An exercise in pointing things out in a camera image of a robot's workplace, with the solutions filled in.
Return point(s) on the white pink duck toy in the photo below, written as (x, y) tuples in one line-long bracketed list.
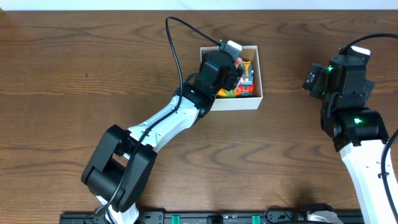
[(238, 62)]

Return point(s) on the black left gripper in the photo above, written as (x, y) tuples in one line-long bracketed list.
[(233, 77)]

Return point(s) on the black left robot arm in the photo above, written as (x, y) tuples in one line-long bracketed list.
[(120, 166)]

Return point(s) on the green number ball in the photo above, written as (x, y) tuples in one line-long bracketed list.
[(231, 93)]

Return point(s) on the red grey toy truck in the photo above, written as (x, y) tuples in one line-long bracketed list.
[(246, 86)]

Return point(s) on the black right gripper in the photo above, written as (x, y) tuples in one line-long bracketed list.
[(318, 76)]

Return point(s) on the orange dinosaur toy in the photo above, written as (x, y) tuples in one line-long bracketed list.
[(223, 93)]

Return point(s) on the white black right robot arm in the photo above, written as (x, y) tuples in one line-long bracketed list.
[(358, 133)]

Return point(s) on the white cardboard box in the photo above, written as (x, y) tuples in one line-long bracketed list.
[(249, 53)]

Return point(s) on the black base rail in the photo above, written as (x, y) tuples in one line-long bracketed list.
[(273, 215)]

